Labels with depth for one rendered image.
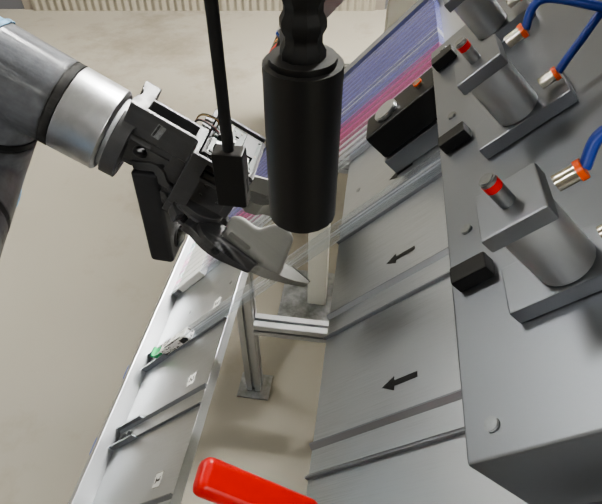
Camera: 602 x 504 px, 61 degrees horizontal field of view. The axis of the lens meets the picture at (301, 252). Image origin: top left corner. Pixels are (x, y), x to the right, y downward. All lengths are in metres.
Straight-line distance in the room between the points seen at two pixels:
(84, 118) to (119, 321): 1.37
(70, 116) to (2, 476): 1.28
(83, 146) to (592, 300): 0.38
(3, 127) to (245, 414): 1.16
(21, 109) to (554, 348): 0.40
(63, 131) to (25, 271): 1.63
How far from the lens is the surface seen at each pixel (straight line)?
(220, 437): 1.49
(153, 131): 0.44
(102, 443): 0.70
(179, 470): 0.52
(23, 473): 1.60
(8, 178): 0.51
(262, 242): 0.45
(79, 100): 0.45
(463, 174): 0.30
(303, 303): 1.71
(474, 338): 0.22
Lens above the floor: 1.33
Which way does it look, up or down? 45 degrees down
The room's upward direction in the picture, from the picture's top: straight up
